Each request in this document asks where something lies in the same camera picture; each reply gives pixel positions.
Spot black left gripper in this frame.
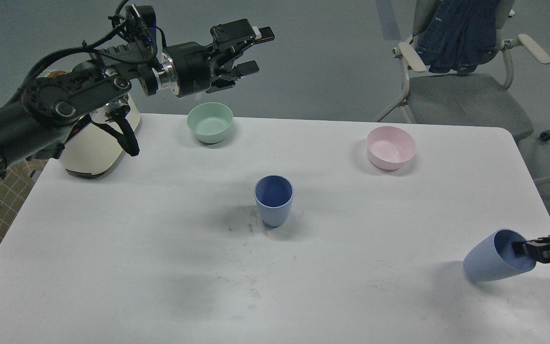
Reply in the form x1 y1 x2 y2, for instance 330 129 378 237
162 21 275 98

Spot blue cup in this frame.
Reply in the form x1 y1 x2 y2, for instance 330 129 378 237
463 229 536 282
254 175 295 228

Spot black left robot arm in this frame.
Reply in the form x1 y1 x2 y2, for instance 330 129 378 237
0 0 275 179

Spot green bowl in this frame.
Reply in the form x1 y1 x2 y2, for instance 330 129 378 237
186 102 233 144

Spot grey office chair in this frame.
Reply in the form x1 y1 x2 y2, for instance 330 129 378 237
375 0 550 142

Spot pink bowl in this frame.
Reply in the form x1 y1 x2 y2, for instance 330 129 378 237
365 126 417 171

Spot cream toaster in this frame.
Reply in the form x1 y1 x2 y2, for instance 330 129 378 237
58 95 140 179

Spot blue denim jacket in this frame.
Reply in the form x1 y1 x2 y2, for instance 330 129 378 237
415 0 500 74

